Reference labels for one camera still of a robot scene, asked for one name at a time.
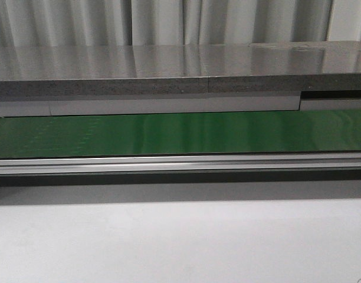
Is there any grey rear conveyor rail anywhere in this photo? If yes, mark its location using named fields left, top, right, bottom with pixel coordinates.
left=0, top=90, right=361, bottom=117

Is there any green conveyor belt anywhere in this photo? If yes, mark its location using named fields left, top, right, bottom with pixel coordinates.
left=0, top=109, right=361, bottom=159

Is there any grey pleated curtain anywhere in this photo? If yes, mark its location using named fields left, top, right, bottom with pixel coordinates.
left=0, top=1, right=361, bottom=47

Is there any aluminium front conveyor rail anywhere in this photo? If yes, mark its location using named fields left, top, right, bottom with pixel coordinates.
left=0, top=152, right=361, bottom=176

